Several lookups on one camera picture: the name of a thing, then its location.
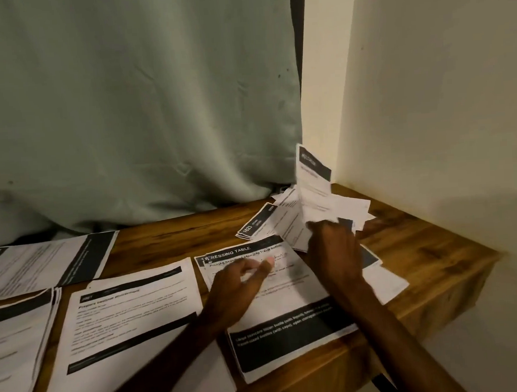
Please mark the person's left hand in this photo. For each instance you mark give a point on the person's left hand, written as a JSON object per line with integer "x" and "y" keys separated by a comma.
{"x": 234, "y": 296}

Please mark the person's right hand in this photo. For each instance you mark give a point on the person's right hand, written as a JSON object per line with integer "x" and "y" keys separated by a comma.
{"x": 337, "y": 259}

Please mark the printed papers pile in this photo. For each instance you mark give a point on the printed papers pile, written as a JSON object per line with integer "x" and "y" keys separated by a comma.
{"x": 315, "y": 195}

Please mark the person's left forearm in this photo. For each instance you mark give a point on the person's left forearm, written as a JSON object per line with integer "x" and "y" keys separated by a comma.
{"x": 164, "y": 374}

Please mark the person's right forearm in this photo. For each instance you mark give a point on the person's right forearm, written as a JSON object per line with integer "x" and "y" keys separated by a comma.
{"x": 408, "y": 351}

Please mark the pale green curtain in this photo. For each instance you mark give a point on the pale green curtain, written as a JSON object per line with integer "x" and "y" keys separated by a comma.
{"x": 130, "y": 96}

